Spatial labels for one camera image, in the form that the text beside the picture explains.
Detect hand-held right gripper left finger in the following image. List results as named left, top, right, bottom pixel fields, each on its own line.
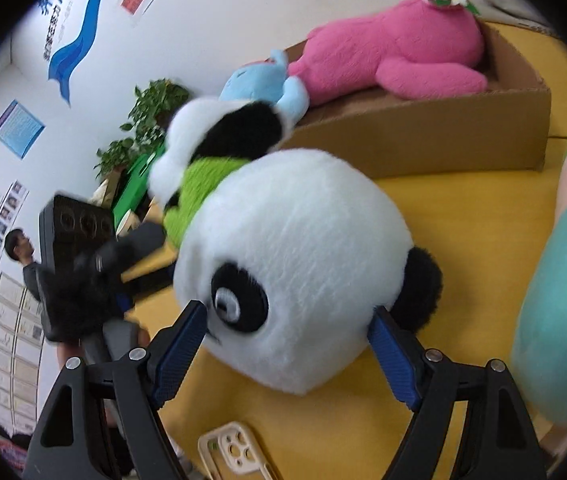
left=22, top=300, right=209, bottom=480

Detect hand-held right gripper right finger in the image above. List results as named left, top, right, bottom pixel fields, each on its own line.
left=366, top=305, right=549, bottom=480

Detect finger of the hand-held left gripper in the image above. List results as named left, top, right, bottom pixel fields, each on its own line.
left=112, top=280, right=138, bottom=322
left=97, top=222, right=166, bottom=281

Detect phone case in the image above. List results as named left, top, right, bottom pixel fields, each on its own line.
left=198, top=421, right=281, bottom=480

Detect panda plush toy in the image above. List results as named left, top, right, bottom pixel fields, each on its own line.
left=147, top=97, right=444, bottom=395

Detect teal and pink plush toy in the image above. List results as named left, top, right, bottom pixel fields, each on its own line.
left=511, top=130, right=567, bottom=426

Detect cardboard box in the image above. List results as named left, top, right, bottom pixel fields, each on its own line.
left=278, top=20, right=551, bottom=181

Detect white paper cup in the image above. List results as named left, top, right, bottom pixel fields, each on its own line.
left=116, top=210, right=143, bottom=236

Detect green tablecloth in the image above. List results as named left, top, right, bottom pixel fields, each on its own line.
left=112, top=145, right=169, bottom=213

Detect small beige plush toy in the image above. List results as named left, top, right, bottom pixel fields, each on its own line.
left=94, top=170, right=125, bottom=207

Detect small potted plant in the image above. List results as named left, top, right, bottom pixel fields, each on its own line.
left=96, top=137, right=136, bottom=176

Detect large potted plant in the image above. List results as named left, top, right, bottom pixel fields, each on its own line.
left=120, top=79, right=191, bottom=161

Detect blue plush toy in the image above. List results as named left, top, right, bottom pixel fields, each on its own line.
left=219, top=49, right=310, bottom=123

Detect grey cloth bag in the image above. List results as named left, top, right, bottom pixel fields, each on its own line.
left=482, top=0, right=561, bottom=37

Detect wall photo board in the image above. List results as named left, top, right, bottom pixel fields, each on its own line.
left=0, top=177, right=46, bottom=433

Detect blue wall poster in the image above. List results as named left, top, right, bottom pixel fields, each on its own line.
left=0, top=99, right=46, bottom=161

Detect blue wave wall decal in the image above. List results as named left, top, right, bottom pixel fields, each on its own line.
left=33, top=0, right=126, bottom=107

